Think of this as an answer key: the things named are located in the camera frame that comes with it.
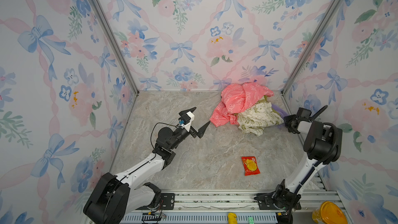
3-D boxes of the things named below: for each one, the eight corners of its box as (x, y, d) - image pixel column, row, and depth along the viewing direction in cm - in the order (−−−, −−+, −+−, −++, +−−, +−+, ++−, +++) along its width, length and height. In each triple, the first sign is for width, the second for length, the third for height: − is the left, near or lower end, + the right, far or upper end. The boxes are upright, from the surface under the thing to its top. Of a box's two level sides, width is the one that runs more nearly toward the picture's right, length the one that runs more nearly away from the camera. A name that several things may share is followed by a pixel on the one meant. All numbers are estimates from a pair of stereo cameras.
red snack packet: (244, 176, 84) (245, 174, 82) (241, 157, 90) (242, 156, 88) (259, 176, 84) (260, 174, 82) (255, 157, 90) (256, 156, 88)
